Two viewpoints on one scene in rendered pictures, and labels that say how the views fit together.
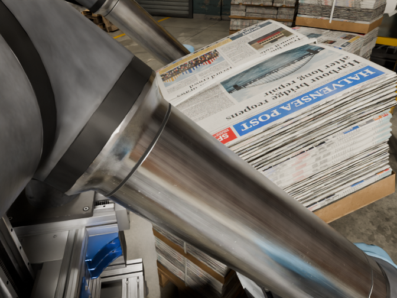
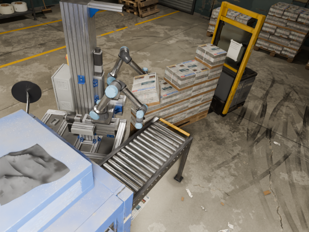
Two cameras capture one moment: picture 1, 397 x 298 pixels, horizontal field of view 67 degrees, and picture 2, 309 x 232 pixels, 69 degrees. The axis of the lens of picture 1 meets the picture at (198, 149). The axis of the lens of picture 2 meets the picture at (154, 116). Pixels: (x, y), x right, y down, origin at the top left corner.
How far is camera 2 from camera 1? 2.22 m
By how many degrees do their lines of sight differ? 11
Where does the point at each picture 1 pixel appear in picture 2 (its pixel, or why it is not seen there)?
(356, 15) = (209, 62)
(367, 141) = (154, 95)
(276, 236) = (132, 97)
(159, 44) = (137, 70)
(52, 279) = (108, 109)
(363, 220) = (205, 132)
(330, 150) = (149, 95)
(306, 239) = (134, 98)
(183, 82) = (137, 80)
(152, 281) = (128, 129)
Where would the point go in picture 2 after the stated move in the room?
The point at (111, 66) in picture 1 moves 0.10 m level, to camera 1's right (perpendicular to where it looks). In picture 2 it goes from (124, 85) to (133, 88)
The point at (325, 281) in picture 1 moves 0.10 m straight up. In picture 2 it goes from (135, 102) to (136, 94)
